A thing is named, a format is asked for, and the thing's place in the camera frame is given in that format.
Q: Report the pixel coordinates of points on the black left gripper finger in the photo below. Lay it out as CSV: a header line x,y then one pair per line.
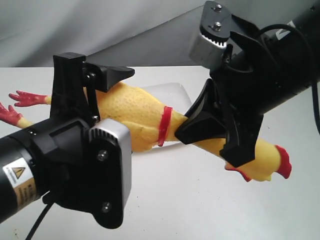
x,y
103,78

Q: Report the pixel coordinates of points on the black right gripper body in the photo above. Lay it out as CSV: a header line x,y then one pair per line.
x,y
234,83

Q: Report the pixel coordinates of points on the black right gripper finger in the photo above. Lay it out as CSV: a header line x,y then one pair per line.
x,y
204,119

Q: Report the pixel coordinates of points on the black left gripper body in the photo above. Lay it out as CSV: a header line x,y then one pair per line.
x,y
65,139

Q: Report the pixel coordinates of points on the yellow rubber chicken toy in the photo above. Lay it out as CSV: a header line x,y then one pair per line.
x,y
152,123

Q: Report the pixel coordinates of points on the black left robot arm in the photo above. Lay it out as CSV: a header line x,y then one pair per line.
x,y
23,176

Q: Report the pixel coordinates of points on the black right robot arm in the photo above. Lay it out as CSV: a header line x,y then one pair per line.
x,y
291,63

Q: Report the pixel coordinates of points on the white square plate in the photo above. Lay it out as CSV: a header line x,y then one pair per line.
x,y
172,95

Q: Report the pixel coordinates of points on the grey backdrop cloth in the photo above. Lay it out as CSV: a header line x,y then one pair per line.
x,y
109,32

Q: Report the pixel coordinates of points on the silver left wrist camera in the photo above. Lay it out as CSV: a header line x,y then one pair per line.
x,y
109,172

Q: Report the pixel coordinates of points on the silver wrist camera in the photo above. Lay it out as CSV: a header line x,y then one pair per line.
x,y
109,172
209,40

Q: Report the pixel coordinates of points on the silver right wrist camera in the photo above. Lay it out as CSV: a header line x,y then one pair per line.
x,y
209,40

